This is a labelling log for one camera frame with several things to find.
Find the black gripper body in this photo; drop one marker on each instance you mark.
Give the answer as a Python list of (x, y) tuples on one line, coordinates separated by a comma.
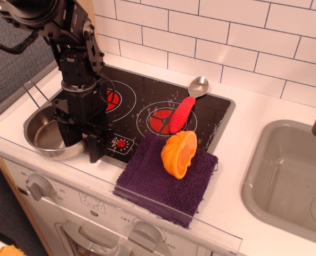
[(87, 110)]

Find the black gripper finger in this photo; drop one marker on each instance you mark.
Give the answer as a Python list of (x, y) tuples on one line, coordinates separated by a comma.
[(97, 147), (71, 133)]

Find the metal pot with wire handle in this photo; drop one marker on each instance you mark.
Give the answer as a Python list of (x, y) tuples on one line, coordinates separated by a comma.
[(41, 131)]

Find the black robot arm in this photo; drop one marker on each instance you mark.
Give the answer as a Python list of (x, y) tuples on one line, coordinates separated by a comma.
[(68, 30)]

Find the black toy stovetop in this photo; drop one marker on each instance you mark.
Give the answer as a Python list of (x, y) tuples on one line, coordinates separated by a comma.
[(140, 105)]

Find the purple towel cloth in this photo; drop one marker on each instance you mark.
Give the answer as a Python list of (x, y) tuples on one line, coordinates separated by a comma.
[(146, 183)]

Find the grey timer knob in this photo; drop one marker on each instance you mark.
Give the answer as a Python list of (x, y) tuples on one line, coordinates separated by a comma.
[(38, 186)]

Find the orange plastic squash half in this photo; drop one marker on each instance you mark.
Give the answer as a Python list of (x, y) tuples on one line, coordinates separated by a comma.
[(178, 153)]

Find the white toy oven front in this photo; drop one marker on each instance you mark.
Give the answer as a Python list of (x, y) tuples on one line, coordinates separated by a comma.
[(74, 223)]

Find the grey oven knob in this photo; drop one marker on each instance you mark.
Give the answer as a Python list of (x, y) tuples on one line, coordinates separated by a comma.
[(145, 235)]

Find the orange object on floor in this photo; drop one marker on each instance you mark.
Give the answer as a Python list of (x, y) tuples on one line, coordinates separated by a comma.
[(11, 250)]

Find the grey sink basin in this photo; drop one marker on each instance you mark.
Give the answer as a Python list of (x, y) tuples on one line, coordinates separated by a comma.
[(280, 185)]

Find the spoon with red handle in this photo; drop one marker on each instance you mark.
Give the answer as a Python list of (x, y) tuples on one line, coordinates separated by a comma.
[(197, 88)]

